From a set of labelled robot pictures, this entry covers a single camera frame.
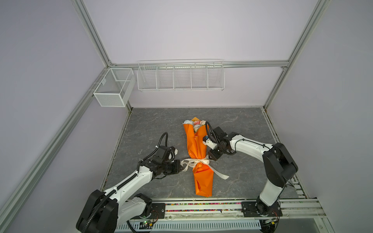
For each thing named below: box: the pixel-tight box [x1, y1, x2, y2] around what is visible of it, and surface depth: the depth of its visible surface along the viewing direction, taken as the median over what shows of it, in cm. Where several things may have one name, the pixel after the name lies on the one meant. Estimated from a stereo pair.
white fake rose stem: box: [182, 119, 194, 125], surface depth 101 cm
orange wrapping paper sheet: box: [183, 123, 215, 198], surface depth 86 cm
